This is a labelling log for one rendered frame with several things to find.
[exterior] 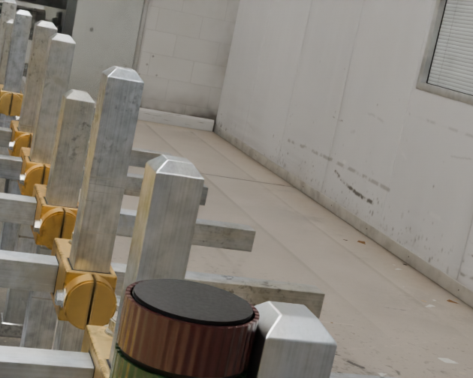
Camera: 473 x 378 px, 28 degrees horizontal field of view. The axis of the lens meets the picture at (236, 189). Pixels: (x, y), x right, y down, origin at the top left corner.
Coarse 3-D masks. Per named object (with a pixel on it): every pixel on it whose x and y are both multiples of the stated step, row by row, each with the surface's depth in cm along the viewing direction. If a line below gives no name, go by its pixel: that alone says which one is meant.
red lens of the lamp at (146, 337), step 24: (144, 312) 39; (120, 336) 41; (144, 336) 39; (168, 336) 39; (192, 336) 39; (216, 336) 39; (240, 336) 40; (144, 360) 39; (168, 360) 39; (192, 360) 39; (216, 360) 39; (240, 360) 40
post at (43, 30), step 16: (48, 32) 157; (32, 48) 157; (32, 64) 158; (32, 80) 158; (32, 96) 159; (32, 112) 159; (32, 128) 160; (16, 192) 162; (16, 224) 163; (0, 240) 165
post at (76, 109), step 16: (64, 96) 112; (80, 96) 112; (64, 112) 111; (80, 112) 112; (64, 128) 111; (80, 128) 112; (64, 144) 112; (80, 144) 112; (64, 160) 112; (80, 160) 113; (64, 176) 113; (80, 176) 113; (48, 192) 114; (64, 192) 113; (32, 304) 115; (48, 304) 116; (32, 320) 116; (48, 320) 116; (32, 336) 116; (48, 336) 117
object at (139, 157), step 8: (0, 128) 164; (8, 128) 166; (0, 136) 163; (8, 136) 163; (0, 144) 163; (8, 144) 164; (88, 144) 168; (136, 152) 171; (144, 152) 171; (152, 152) 172; (160, 152) 174; (136, 160) 171; (144, 160) 171
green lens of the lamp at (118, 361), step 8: (120, 352) 41; (120, 360) 40; (128, 360) 40; (112, 368) 41; (120, 368) 40; (128, 368) 40; (136, 368) 39; (248, 368) 42; (112, 376) 41; (120, 376) 40; (128, 376) 40; (136, 376) 39; (144, 376) 39; (152, 376) 39; (160, 376) 39; (240, 376) 41
